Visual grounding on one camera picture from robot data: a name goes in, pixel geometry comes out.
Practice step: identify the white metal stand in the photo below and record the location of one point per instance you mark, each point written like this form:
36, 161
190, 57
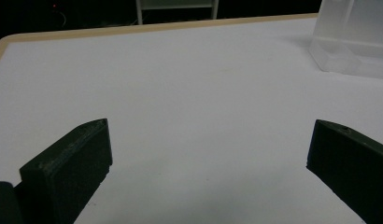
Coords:
177, 7

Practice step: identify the translucent plastic container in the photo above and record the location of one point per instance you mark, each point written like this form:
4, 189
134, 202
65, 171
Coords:
351, 37

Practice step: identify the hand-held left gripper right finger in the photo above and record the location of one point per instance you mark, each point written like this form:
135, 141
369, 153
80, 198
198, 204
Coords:
351, 161

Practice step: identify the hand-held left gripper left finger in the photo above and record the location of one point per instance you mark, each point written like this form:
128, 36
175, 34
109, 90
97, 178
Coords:
68, 169

